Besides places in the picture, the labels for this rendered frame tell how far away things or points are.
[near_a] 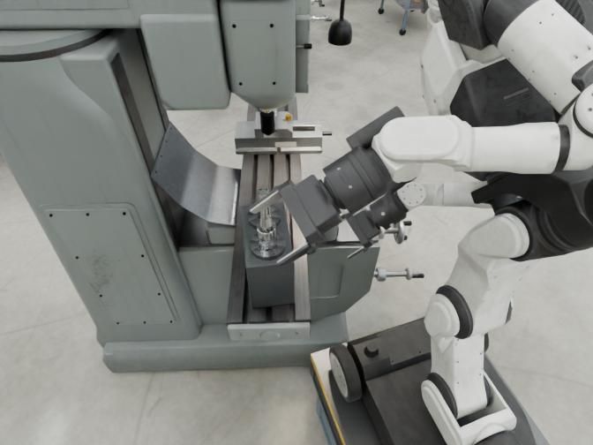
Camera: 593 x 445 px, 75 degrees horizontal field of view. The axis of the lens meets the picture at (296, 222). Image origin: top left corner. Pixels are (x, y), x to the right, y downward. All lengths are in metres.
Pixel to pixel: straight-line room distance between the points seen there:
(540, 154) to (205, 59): 0.80
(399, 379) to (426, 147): 1.05
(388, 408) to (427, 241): 1.45
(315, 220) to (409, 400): 0.99
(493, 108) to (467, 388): 0.83
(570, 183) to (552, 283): 2.06
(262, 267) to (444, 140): 0.54
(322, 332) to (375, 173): 1.43
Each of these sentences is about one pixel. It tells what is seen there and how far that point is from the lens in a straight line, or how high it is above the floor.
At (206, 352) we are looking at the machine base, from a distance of 1.99.
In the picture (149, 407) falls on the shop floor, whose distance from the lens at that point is 2.14.
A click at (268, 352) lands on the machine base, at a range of 1.96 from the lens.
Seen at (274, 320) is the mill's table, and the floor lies 0.99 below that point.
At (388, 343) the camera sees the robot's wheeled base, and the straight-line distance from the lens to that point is 1.53.
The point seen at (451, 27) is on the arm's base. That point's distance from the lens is 0.79.
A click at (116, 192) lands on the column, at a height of 1.11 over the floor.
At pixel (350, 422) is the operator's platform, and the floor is 0.40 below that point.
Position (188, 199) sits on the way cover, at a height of 1.00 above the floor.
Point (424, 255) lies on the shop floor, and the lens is 2.60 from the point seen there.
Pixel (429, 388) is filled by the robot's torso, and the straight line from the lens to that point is 1.36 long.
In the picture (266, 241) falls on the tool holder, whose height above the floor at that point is 1.22.
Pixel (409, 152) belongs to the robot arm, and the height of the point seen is 1.60.
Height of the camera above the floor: 1.93
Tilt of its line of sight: 47 degrees down
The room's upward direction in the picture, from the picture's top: straight up
